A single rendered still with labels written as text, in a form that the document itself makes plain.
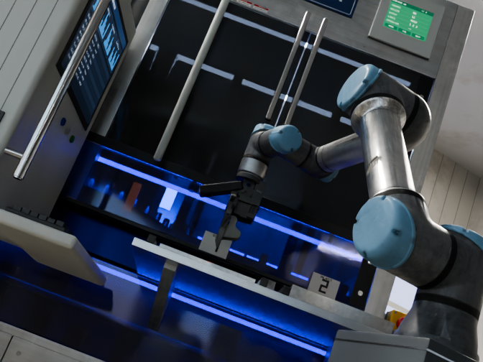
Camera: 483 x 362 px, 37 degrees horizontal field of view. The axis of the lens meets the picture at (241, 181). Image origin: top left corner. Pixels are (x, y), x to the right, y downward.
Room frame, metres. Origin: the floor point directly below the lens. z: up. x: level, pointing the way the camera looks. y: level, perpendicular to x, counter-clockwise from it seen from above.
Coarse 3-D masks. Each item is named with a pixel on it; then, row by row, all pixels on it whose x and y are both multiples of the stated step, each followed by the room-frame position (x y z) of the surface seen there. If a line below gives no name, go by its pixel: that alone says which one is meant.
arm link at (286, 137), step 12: (264, 132) 1.79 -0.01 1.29; (276, 132) 1.72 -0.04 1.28; (288, 132) 1.71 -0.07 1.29; (264, 144) 1.77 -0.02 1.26; (276, 144) 1.73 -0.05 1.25; (288, 144) 1.72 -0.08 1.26; (300, 144) 1.73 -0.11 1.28; (276, 156) 1.79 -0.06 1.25; (288, 156) 1.76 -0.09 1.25; (300, 156) 1.76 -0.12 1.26
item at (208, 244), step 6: (204, 234) 2.06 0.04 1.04; (210, 234) 2.06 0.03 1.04; (204, 240) 2.06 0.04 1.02; (210, 240) 2.06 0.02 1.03; (222, 240) 2.06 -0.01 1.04; (228, 240) 2.06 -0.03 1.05; (204, 246) 2.06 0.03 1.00; (210, 246) 2.06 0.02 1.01; (222, 246) 2.06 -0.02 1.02; (228, 246) 2.06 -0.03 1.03; (210, 252) 2.06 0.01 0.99; (216, 252) 2.06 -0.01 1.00; (222, 252) 2.06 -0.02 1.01
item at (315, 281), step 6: (312, 276) 2.06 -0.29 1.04; (318, 276) 2.06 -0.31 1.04; (324, 276) 2.06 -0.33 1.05; (312, 282) 2.06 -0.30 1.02; (318, 282) 2.06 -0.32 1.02; (324, 282) 2.06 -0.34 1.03; (330, 282) 2.06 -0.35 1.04; (336, 282) 2.06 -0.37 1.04; (312, 288) 2.06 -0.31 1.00; (318, 288) 2.06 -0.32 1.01; (324, 288) 2.06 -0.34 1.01; (330, 288) 2.06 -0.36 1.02; (336, 288) 2.06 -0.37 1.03; (324, 294) 2.06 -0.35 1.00; (330, 294) 2.06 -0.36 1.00
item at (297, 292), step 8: (296, 288) 1.69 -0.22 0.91; (296, 296) 1.69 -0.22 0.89; (304, 296) 1.69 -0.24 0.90; (312, 296) 1.69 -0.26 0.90; (320, 296) 1.69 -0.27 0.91; (312, 304) 1.69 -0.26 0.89; (320, 304) 1.69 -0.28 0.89; (328, 304) 1.69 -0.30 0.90; (336, 304) 1.69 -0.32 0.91; (344, 304) 1.69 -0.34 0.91; (336, 312) 1.69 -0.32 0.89; (344, 312) 1.69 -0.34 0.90; (352, 312) 1.69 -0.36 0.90; (360, 312) 1.69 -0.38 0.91; (352, 320) 1.69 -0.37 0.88; (360, 320) 1.69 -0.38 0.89; (368, 320) 1.68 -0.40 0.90; (376, 320) 1.68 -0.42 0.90; (384, 320) 1.68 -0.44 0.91; (376, 328) 1.68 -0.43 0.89; (384, 328) 1.68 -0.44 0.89; (392, 328) 1.68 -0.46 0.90
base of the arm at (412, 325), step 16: (416, 304) 1.24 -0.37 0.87; (432, 304) 1.20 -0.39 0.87; (448, 304) 1.19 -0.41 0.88; (464, 304) 1.19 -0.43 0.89; (416, 320) 1.21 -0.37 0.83; (432, 320) 1.19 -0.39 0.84; (448, 320) 1.18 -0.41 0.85; (464, 320) 1.19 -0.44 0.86; (416, 336) 1.19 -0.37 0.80; (432, 336) 1.18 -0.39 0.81; (448, 336) 1.18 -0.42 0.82; (464, 336) 1.18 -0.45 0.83; (464, 352) 1.18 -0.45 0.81
